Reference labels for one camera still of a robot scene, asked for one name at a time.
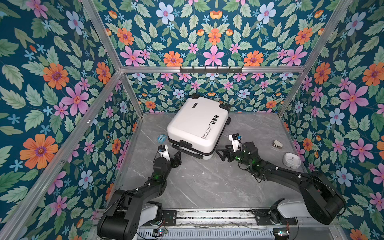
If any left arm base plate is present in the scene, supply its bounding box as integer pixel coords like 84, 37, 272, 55
150, 210, 178, 227

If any aluminium mounting rail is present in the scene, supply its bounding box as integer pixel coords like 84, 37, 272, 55
141, 208, 341, 229

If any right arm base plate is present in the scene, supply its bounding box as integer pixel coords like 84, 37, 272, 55
251, 209, 298, 226

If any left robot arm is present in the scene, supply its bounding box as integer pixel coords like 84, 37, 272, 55
97, 145, 182, 240

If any white round alarm clock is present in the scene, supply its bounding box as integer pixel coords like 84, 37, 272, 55
283, 153, 302, 170

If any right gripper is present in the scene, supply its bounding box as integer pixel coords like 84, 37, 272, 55
215, 144, 252, 169

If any small beige stapler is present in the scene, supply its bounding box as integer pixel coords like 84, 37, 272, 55
272, 140, 283, 149

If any small teal owl toy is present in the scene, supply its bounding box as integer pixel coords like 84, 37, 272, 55
157, 134, 167, 145

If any black hook rack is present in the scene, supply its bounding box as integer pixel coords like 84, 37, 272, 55
179, 66, 243, 74

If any white hard-shell suitcase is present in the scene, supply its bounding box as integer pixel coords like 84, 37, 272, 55
167, 94, 231, 160

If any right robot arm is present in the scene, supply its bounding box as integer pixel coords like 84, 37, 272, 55
216, 134, 346, 225

